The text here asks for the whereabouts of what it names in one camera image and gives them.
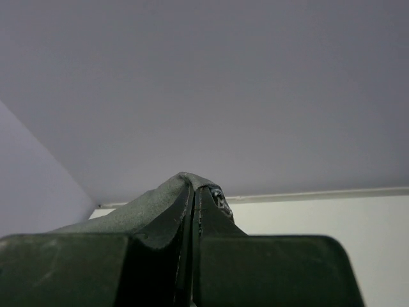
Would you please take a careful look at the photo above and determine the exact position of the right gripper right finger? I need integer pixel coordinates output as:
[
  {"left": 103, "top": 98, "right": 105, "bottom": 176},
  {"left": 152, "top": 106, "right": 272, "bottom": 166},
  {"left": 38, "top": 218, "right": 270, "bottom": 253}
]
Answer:
[{"left": 193, "top": 188, "right": 364, "bottom": 306}]

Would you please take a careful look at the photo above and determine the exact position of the grey striped cloth napkin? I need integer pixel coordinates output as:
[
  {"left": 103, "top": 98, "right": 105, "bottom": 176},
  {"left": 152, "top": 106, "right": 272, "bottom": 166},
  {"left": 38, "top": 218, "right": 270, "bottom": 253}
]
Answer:
[{"left": 53, "top": 172, "right": 234, "bottom": 233}]

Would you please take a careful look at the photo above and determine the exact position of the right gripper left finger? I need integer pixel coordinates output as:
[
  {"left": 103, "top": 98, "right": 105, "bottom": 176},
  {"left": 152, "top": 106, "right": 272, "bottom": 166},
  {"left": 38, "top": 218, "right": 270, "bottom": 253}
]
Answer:
[{"left": 1, "top": 186, "right": 194, "bottom": 306}]

